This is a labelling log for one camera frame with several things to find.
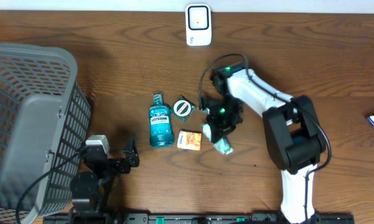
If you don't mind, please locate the green square box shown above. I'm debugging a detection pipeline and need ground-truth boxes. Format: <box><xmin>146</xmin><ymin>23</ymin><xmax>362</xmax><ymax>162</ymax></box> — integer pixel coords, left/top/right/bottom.
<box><xmin>171</xmin><ymin>96</ymin><xmax>196</xmax><ymax>122</ymax></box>

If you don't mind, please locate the teal mouthwash bottle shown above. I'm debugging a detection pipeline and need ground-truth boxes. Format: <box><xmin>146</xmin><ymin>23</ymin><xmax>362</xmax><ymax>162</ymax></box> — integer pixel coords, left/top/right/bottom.
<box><xmin>149</xmin><ymin>93</ymin><xmax>174</xmax><ymax>148</ymax></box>

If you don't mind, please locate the light blue wipes pack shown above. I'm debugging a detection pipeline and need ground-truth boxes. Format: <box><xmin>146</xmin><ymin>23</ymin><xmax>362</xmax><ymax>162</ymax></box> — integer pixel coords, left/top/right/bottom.
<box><xmin>202</xmin><ymin>123</ymin><xmax>234</xmax><ymax>155</ymax></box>

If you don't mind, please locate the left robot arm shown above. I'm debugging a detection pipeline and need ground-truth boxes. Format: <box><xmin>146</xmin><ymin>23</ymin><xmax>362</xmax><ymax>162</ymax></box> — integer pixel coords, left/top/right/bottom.
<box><xmin>68</xmin><ymin>134</ymin><xmax>140</xmax><ymax>223</ymax></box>

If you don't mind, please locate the white barcode scanner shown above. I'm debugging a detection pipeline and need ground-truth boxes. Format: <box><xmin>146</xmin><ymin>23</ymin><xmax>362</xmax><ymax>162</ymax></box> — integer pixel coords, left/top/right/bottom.
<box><xmin>185</xmin><ymin>4</ymin><xmax>212</xmax><ymax>47</ymax></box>

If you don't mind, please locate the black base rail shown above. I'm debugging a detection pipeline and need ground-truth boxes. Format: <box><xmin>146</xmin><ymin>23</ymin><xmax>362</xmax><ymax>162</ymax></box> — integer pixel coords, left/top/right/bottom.
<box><xmin>43</xmin><ymin>212</ymin><xmax>355</xmax><ymax>224</ymax></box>

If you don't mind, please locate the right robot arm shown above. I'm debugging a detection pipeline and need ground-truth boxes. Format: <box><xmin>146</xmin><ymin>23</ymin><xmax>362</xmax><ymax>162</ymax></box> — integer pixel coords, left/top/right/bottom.
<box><xmin>200</xmin><ymin>62</ymin><xmax>330</xmax><ymax>223</ymax></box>

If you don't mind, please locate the orange small packet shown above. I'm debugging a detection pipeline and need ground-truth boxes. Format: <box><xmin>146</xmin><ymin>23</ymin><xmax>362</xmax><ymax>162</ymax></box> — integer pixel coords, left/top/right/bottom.
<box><xmin>177</xmin><ymin>130</ymin><xmax>202</xmax><ymax>151</ymax></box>

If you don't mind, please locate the grey plastic basket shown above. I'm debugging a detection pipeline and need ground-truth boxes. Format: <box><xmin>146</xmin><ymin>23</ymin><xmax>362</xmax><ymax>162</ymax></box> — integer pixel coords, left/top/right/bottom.
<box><xmin>0</xmin><ymin>43</ymin><xmax>91</xmax><ymax>223</ymax></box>

